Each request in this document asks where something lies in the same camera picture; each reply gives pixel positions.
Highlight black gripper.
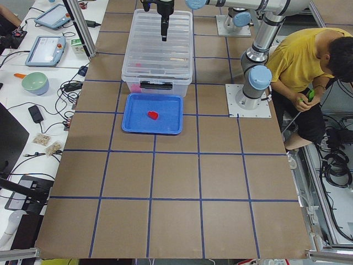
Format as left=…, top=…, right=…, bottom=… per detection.
left=156, top=0, right=174, bottom=41

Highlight clear plastic box lid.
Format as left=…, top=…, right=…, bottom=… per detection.
left=122, top=9, right=194, bottom=82

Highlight red block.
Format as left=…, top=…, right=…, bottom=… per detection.
left=147, top=111, right=159, bottom=120

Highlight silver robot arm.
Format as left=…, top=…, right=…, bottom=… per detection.
left=185, top=0, right=309, bottom=110
left=141, top=1, right=252, bottom=41

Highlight clear plastic storage box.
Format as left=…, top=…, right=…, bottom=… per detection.
left=121, top=74, right=192, bottom=97

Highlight blue plastic tray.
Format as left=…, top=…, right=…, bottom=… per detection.
left=121, top=93, right=184, bottom=135

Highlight green white carton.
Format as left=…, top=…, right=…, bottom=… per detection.
left=70, top=39, right=85, bottom=54

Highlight upper blue teach pendant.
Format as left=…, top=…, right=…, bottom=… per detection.
left=34, top=4, right=71, bottom=30

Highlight blue teach pendant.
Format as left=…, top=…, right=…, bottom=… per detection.
left=25, top=36, right=66, bottom=67
left=34, top=4, right=71, bottom=30

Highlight black power adapter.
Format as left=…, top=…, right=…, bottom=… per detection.
left=63, top=82, right=83, bottom=93

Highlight lower blue teach pendant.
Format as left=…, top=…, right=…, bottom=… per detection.
left=25, top=36, right=66, bottom=67

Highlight green bowl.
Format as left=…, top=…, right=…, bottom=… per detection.
left=22, top=72, right=49, bottom=96

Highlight person in yellow shirt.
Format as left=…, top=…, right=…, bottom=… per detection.
left=266, top=28, right=352, bottom=151

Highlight toy carrot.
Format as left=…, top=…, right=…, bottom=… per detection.
left=14, top=73, right=26, bottom=79

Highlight black smartphone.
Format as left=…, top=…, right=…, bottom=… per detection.
left=28, top=105, right=44, bottom=124

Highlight green phone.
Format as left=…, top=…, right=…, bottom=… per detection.
left=298, top=89, right=315, bottom=104

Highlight snack bag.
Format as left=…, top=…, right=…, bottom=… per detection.
left=32, top=133, right=51, bottom=146
left=45, top=141, right=62, bottom=156

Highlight black monitor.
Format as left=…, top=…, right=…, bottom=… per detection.
left=0, top=104, right=29, bottom=179

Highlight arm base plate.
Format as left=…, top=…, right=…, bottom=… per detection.
left=216, top=15, right=251, bottom=38
left=225, top=84, right=271, bottom=118

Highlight aluminium frame post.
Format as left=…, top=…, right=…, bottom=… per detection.
left=63, top=0, right=97, bottom=58

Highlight coiled black cables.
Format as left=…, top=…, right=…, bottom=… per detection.
left=319, top=150, right=351, bottom=188

